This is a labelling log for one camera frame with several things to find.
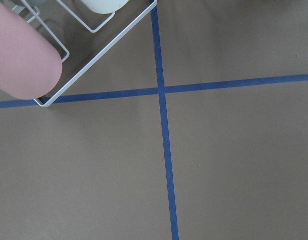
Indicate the pink cup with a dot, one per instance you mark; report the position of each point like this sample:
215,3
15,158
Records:
30,66

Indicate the white cup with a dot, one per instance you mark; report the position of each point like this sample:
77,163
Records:
104,6

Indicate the white wire cup rack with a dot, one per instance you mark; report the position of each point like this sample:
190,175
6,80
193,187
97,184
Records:
80,35

